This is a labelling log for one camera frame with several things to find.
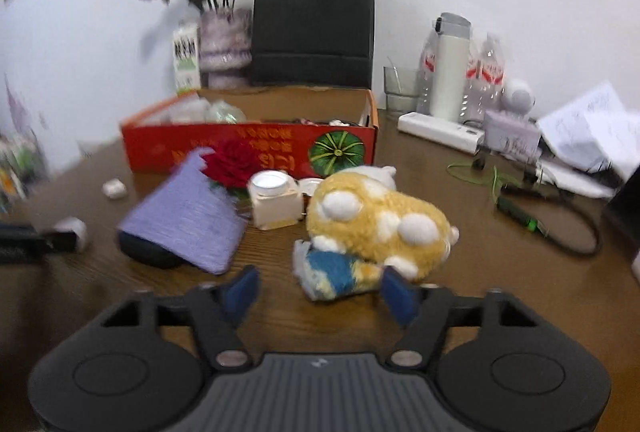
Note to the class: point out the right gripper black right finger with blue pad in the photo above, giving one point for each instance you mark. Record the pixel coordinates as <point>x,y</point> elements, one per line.
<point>422,312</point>

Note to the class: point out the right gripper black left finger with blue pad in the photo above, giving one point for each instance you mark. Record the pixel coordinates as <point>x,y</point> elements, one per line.
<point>216,312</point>

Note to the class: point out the black oval case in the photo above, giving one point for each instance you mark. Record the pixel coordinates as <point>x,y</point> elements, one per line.
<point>147,252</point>

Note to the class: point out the purple fabric pouch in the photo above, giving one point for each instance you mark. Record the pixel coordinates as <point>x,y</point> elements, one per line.
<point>191,217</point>

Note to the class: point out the blue yellow snack packet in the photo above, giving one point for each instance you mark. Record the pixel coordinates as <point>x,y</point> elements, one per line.
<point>326,276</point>

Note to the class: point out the yellow plush toy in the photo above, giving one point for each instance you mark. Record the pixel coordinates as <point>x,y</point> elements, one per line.
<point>359,211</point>

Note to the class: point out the cream jar white lid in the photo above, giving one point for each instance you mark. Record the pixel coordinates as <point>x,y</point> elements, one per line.
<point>276,200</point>

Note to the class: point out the red artificial rose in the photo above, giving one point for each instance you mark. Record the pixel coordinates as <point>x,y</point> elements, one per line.
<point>231,164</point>

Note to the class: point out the white tissue pack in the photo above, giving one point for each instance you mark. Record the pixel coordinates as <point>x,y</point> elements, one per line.
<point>190,110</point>

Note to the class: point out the white paper ball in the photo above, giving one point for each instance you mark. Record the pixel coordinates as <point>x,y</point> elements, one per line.
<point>78,228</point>

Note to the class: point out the iridescent plastic bag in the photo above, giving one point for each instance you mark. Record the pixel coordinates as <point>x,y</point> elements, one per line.
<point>223,112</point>

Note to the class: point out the black green neckband earphones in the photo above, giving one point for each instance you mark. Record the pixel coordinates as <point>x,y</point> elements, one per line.
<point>549,213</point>

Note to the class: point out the white power strip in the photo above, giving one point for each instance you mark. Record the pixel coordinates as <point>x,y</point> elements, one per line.
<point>442,132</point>

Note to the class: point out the white tin box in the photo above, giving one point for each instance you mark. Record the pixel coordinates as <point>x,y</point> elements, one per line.
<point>511,135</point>

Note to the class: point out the red cardboard box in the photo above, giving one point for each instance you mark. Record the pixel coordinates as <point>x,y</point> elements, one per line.
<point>303,130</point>

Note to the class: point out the plastic water bottle left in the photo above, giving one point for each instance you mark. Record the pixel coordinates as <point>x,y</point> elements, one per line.
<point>427,72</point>

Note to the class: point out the plastic water bottle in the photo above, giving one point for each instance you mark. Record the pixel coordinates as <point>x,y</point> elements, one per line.
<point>427,72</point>
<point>485,82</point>

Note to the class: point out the clear glass cup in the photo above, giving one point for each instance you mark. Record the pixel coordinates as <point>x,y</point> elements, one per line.
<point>401,89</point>

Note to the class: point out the plastic water bottle right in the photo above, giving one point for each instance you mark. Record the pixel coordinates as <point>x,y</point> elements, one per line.
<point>485,82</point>

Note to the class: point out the white paper stack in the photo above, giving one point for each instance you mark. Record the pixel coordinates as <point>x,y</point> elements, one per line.
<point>594,133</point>

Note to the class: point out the white thermos bottle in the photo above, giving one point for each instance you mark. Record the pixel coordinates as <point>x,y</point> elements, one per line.
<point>452,56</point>

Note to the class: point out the white milk carton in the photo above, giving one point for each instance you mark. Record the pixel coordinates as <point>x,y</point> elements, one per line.
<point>186,58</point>

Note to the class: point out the purple ribbed vase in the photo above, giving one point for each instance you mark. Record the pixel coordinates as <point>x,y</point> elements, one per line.
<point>225,44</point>

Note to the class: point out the black paper bag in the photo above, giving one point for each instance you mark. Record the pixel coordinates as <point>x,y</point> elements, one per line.
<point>313,42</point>

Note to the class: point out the wire storage rack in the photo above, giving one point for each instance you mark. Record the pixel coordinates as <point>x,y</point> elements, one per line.
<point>23,168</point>

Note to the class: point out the small white round camera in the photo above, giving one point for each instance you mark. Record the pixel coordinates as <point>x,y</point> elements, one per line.
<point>517,97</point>

